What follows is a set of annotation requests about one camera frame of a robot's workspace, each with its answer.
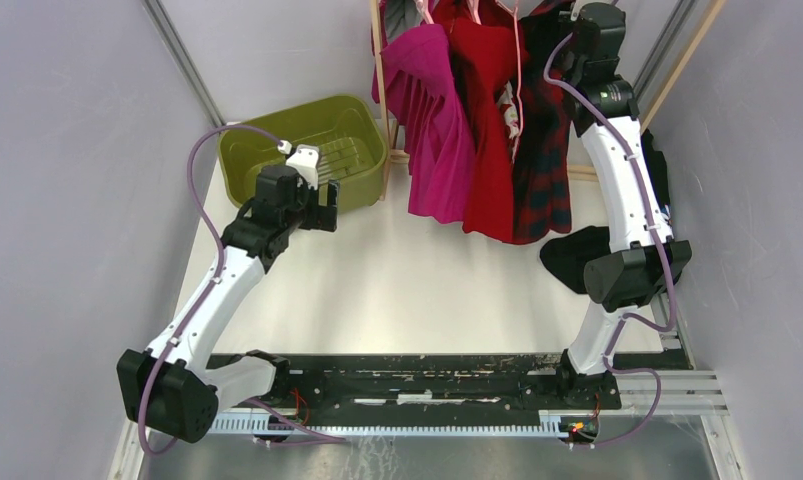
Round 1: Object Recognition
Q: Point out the red navy plaid skirt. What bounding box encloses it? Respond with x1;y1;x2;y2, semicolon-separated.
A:
512;1;573;245

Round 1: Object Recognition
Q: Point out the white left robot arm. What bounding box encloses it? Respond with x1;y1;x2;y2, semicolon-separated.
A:
117;165;341;452

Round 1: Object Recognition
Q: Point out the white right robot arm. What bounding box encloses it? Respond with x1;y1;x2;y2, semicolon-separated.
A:
545;2;692;408

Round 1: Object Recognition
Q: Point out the magenta pleated skirt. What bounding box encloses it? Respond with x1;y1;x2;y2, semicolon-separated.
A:
372;24;475;224

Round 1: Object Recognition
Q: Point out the pink plastic hanger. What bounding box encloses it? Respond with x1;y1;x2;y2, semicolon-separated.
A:
463;0;528;134

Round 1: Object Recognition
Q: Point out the olive green plastic basket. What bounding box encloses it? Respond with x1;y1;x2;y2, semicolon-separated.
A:
218;94;388;214

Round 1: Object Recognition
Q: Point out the white red floral garment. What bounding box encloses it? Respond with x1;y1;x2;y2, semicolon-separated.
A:
497;78;524;162

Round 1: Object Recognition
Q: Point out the red dress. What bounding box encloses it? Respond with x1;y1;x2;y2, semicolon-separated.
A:
432;1;517;244

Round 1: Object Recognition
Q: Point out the wooden clothes rack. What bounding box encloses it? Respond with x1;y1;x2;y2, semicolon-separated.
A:
367;0;727;203

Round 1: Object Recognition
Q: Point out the grey garment on rack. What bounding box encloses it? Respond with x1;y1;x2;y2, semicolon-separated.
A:
379;0;420;43

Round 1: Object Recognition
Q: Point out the black shirt with flower print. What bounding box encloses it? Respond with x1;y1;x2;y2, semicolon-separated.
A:
540;121;674;294

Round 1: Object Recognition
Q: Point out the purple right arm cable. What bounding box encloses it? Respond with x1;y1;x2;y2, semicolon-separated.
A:
541;33;681;450

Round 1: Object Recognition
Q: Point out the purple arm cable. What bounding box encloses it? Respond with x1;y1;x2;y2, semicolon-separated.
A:
541;33;681;450
135;123;349;458

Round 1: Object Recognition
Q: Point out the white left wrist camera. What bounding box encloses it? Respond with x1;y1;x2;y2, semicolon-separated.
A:
277;140;321;190

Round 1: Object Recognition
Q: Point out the aluminium corner rail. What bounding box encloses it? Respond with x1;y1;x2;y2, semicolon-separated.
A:
142;0;226;127

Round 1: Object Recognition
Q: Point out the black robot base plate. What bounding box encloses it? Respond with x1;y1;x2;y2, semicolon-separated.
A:
205;351;694;429

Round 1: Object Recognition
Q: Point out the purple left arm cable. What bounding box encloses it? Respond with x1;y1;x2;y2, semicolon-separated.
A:
135;123;349;458

